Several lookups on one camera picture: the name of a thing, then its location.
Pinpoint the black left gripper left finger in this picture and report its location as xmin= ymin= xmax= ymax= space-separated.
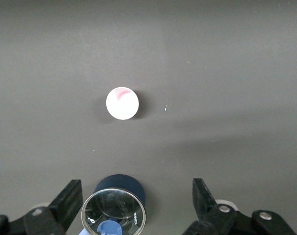
xmin=0 ymin=179 xmax=83 ymax=235

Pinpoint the dark blue saucepan, light-blue handle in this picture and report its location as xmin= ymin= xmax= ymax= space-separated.
xmin=79 ymin=174 xmax=147 ymax=235

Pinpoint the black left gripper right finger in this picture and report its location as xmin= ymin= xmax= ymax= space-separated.
xmin=182 ymin=178 xmax=297 ymax=235

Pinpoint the glass saucepan lid, blue knob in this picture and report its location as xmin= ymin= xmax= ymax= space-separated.
xmin=81 ymin=188 xmax=147 ymax=235

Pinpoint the pink cup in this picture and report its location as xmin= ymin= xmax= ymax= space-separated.
xmin=106 ymin=86 xmax=140 ymax=120

